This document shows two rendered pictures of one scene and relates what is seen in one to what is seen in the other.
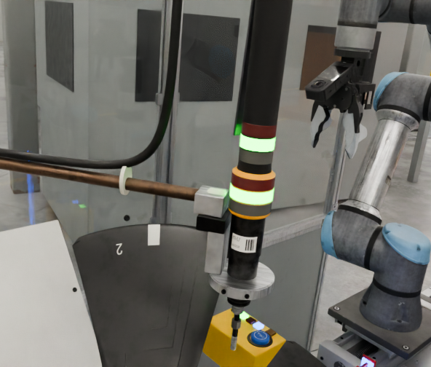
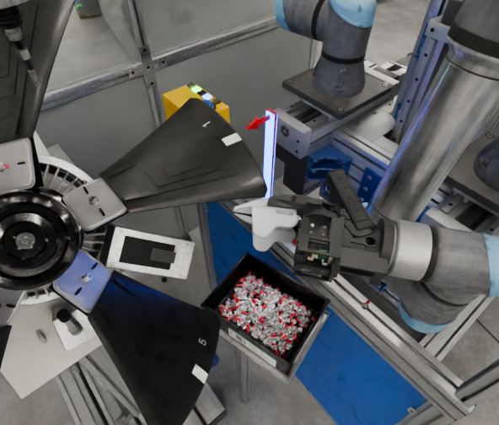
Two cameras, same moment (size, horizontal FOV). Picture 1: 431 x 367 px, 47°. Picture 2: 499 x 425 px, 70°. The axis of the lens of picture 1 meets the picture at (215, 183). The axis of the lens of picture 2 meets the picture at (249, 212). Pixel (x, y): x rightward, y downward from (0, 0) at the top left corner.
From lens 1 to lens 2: 0.35 m
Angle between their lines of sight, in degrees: 30
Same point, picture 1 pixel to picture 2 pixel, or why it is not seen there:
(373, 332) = (315, 99)
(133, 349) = not seen: outside the picture
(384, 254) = (328, 20)
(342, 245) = (292, 15)
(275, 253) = (262, 42)
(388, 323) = (329, 90)
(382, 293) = (326, 62)
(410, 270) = (351, 34)
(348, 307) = (300, 79)
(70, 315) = not seen: outside the picture
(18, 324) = not seen: outside the picture
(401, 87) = not seen: outside the picture
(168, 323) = (9, 72)
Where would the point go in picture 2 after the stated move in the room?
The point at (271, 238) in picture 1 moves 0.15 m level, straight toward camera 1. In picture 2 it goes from (256, 27) to (249, 43)
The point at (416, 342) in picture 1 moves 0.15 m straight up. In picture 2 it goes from (351, 104) to (365, 48)
